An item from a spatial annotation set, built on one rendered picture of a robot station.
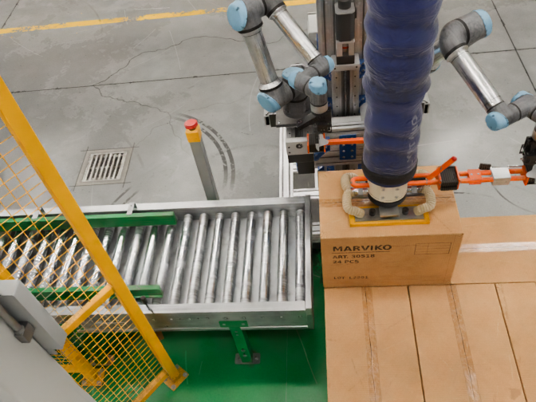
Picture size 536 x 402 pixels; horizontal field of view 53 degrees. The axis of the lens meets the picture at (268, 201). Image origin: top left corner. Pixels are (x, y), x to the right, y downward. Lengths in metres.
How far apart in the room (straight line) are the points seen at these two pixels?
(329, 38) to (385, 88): 0.86
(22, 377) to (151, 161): 2.85
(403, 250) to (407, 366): 0.50
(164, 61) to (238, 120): 1.18
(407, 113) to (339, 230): 0.63
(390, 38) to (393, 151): 0.49
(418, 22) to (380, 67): 0.19
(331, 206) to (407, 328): 0.65
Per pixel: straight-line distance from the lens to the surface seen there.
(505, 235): 2.93
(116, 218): 3.04
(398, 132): 2.01
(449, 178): 2.37
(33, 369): 1.63
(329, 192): 2.48
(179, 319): 2.71
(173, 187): 3.97
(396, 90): 1.88
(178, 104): 4.67
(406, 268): 2.55
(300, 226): 2.86
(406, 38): 1.77
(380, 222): 2.35
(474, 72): 2.26
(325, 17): 2.63
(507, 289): 2.75
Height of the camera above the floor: 2.81
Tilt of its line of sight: 49 degrees down
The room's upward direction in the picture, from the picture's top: 10 degrees counter-clockwise
